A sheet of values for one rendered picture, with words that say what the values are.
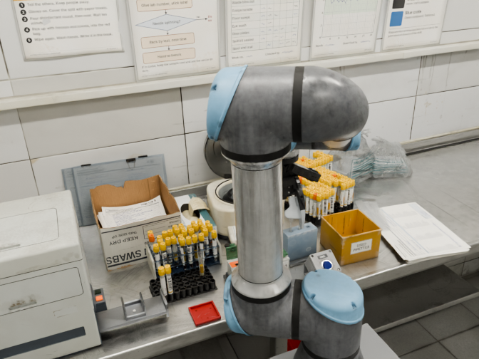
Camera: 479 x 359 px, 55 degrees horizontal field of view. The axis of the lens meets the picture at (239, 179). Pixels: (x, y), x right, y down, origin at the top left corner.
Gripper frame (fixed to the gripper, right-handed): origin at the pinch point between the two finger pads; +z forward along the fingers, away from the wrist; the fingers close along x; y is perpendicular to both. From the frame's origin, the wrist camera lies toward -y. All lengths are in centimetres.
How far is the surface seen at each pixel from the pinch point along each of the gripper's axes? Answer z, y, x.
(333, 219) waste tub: 7.1, -17.1, -2.6
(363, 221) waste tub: 7.8, -25.0, 1.7
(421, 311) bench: 76, -75, -13
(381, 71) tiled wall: -24, -70, -49
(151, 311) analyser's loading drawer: 11.1, 44.5, 8.4
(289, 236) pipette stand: 5.1, 1.6, 1.9
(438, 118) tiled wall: 2, -104, -48
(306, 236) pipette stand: 7.0, -4.4, 2.0
